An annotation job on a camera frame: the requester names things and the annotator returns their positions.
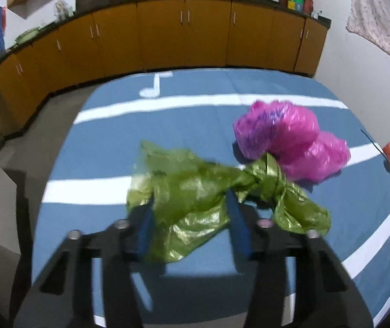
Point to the green basin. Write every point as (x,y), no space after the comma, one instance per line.
(27,36)

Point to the green plastic bag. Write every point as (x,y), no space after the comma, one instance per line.
(188,191)

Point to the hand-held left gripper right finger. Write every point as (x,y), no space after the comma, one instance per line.
(239,229)

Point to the pink plastic bag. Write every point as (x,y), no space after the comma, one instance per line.
(283,133)

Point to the brown lower kitchen cabinets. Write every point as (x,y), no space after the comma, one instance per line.
(167,34)

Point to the clear glass jar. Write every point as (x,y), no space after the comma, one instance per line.
(62,9)

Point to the blue white-striped blanket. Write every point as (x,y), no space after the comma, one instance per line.
(195,123)

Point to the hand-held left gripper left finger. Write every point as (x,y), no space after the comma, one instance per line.
(145,232)

